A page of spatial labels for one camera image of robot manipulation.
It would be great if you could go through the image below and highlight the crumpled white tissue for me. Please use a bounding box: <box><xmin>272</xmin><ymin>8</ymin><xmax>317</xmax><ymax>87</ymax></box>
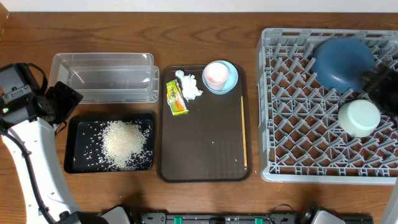
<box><xmin>175</xmin><ymin>70</ymin><xmax>203</xmax><ymax>101</ymax></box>

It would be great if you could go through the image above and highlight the black waste tray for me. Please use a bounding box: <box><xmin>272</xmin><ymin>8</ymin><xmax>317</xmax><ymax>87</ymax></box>
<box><xmin>63</xmin><ymin>113</ymin><xmax>155</xmax><ymax>174</ymax></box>

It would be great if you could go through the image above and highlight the green yellow snack wrapper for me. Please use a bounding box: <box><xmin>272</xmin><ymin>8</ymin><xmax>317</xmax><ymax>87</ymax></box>
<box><xmin>166</xmin><ymin>80</ymin><xmax>189</xmax><ymax>116</ymax></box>

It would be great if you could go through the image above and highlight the pile of white rice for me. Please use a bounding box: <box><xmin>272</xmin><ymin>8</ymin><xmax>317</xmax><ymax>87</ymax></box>
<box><xmin>102</xmin><ymin>121</ymin><xmax>145</xmax><ymax>167</ymax></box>

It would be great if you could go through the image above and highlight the pink white cup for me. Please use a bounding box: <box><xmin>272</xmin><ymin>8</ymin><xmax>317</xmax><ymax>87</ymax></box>
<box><xmin>205</xmin><ymin>62</ymin><xmax>229</xmax><ymax>91</ymax></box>

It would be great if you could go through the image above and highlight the brown serving tray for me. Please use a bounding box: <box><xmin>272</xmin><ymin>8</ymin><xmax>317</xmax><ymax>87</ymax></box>
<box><xmin>157</xmin><ymin>65</ymin><xmax>252</xmax><ymax>183</ymax></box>

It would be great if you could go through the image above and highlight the grey dishwasher rack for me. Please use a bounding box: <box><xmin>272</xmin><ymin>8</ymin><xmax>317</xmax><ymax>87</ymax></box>
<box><xmin>256</xmin><ymin>28</ymin><xmax>397</xmax><ymax>185</ymax></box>

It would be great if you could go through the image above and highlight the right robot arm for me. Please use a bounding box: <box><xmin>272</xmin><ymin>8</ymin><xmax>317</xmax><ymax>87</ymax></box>
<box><xmin>300</xmin><ymin>66</ymin><xmax>397</xmax><ymax>224</ymax></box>

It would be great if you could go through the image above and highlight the clear plastic bin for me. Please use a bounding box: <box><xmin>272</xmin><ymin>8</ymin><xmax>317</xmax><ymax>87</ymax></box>
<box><xmin>49</xmin><ymin>52</ymin><xmax>159</xmax><ymax>104</ymax></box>

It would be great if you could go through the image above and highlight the mint green bowl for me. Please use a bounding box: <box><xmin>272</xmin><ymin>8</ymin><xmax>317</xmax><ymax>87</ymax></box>
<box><xmin>338</xmin><ymin>100</ymin><xmax>381</xmax><ymax>138</ymax></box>

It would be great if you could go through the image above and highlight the light blue saucer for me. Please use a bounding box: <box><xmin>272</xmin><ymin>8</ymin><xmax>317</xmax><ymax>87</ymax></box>
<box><xmin>202</xmin><ymin>60</ymin><xmax>239</xmax><ymax>95</ymax></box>

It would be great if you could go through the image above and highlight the dark blue plate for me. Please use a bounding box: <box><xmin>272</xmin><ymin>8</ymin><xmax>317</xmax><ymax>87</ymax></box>
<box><xmin>312</xmin><ymin>37</ymin><xmax>375</xmax><ymax>93</ymax></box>

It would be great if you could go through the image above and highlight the wooden chopstick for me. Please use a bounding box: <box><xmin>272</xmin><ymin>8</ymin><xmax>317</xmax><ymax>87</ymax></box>
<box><xmin>241</xmin><ymin>96</ymin><xmax>248</xmax><ymax>169</ymax></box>

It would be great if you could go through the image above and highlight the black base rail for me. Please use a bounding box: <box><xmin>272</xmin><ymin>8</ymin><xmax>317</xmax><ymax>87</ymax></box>
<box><xmin>139</xmin><ymin>212</ymin><xmax>374</xmax><ymax>224</ymax></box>

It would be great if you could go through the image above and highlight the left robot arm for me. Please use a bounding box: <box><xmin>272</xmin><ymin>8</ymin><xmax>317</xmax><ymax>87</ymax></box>
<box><xmin>1</xmin><ymin>63</ymin><xmax>133</xmax><ymax>224</ymax></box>

